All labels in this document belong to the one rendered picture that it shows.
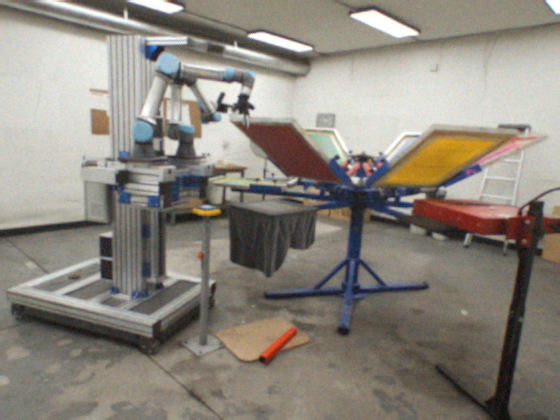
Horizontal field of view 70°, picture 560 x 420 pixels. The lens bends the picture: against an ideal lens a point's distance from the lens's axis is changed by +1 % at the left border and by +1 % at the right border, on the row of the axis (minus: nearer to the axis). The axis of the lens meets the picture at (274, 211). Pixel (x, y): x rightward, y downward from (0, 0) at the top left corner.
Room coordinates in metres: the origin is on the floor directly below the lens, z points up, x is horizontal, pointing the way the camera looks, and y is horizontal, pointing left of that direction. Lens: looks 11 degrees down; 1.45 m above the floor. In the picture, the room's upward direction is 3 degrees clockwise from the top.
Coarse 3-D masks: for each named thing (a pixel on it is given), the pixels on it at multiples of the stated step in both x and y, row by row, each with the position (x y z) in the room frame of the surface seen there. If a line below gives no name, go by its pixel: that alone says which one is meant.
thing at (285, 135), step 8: (272, 128) 2.63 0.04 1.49; (280, 128) 2.57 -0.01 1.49; (288, 128) 2.52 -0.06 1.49; (280, 136) 2.68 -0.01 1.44; (288, 136) 2.62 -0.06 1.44; (296, 136) 2.57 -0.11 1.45; (288, 144) 2.74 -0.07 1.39; (296, 144) 2.68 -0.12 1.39; (304, 144) 2.62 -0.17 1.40; (288, 152) 2.86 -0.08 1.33; (296, 152) 2.80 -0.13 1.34; (304, 152) 2.73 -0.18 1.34; (312, 152) 2.68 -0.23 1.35; (296, 160) 2.92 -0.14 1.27; (304, 160) 2.86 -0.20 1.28; (312, 160) 2.79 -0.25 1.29; (320, 160) 2.73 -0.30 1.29; (304, 168) 2.99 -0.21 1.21; (312, 168) 2.93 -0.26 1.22; (320, 168) 2.86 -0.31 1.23; (312, 176) 3.06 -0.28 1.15; (320, 176) 3.00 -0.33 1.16; (328, 176) 2.93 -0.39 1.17
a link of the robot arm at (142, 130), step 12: (168, 60) 2.39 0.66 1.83; (156, 72) 2.40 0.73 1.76; (168, 72) 2.39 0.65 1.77; (156, 84) 2.40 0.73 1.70; (168, 84) 2.44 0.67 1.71; (156, 96) 2.39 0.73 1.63; (144, 108) 2.39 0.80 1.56; (156, 108) 2.40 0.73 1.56; (144, 120) 2.36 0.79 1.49; (132, 132) 2.34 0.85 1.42; (144, 132) 2.35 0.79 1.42
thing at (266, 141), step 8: (248, 128) 2.80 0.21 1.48; (256, 128) 2.74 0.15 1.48; (264, 128) 2.69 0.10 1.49; (256, 136) 2.86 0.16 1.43; (264, 136) 2.80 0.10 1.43; (272, 136) 2.74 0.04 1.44; (264, 144) 2.93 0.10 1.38; (272, 144) 2.86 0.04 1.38; (280, 144) 2.80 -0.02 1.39; (272, 152) 3.00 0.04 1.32; (280, 152) 2.93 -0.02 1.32; (280, 160) 3.07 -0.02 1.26; (288, 160) 3.00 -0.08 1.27; (288, 168) 3.15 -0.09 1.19; (296, 168) 3.07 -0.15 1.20; (304, 176) 3.14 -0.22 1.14
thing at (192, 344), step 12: (204, 216) 2.48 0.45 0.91; (204, 228) 2.48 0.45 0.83; (204, 240) 2.48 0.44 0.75; (204, 252) 2.46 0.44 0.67; (204, 264) 2.47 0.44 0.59; (204, 276) 2.47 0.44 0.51; (204, 288) 2.47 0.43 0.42; (204, 300) 2.47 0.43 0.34; (204, 312) 2.48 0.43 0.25; (204, 324) 2.48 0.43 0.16; (204, 336) 2.48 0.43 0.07; (192, 348) 2.43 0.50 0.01; (204, 348) 2.44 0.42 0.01; (216, 348) 2.45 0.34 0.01
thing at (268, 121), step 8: (232, 120) 2.81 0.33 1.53; (240, 120) 2.76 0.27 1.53; (256, 120) 2.65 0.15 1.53; (264, 120) 2.60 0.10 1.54; (272, 120) 2.55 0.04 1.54; (280, 120) 2.50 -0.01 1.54; (288, 120) 2.46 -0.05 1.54; (240, 128) 2.87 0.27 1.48; (296, 128) 2.47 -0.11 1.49; (248, 136) 2.93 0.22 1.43; (304, 136) 2.53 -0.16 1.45; (256, 144) 3.00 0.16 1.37; (312, 144) 2.59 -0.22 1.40; (264, 152) 3.07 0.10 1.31; (320, 152) 2.66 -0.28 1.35; (272, 160) 3.15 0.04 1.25; (328, 160) 2.73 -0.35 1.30; (328, 168) 2.79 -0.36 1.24; (288, 176) 3.31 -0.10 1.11; (296, 176) 3.23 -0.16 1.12; (336, 176) 2.86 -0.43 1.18; (344, 184) 2.93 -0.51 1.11
